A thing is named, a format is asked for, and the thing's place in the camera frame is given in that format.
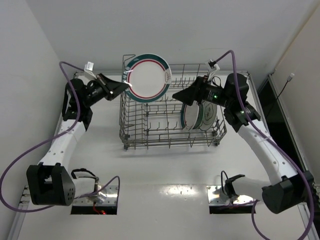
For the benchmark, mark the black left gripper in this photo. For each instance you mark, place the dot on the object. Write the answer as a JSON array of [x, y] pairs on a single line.
[[105, 87]]

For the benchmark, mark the metal base plate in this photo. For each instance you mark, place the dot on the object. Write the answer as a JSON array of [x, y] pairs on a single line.
[[106, 198], [216, 198]]

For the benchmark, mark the white plate teal line pattern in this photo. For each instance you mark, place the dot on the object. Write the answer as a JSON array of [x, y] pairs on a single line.
[[209, 115]]

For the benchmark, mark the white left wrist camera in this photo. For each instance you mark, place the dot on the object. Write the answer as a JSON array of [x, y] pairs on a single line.
[[89, 67]]

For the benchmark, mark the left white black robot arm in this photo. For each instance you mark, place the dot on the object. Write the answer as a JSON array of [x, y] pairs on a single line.
[[50, 183]]

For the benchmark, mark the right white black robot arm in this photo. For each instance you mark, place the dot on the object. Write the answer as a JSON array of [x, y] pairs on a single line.
[[287, 185]]

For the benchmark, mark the green red rimmed plate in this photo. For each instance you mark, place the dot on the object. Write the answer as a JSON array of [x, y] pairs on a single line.
[[189, 116], [149, 77]]

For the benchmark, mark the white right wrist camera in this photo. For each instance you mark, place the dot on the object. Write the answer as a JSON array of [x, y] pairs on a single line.
[[213, 68]]

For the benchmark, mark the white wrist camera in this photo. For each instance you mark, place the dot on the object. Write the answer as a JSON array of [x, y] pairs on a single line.
[[213, 68], [89, 67]]

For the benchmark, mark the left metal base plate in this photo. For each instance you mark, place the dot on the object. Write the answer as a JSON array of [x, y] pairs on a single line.
[[106, 198]]

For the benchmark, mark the grey wire dish rack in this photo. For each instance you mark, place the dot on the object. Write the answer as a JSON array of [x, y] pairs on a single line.
[[158, 124]]

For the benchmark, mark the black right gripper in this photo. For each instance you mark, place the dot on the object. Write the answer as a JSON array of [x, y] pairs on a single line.
[[198, 90]]

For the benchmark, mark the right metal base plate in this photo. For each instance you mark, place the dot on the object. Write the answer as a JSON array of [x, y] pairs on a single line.
[[216, 198]]

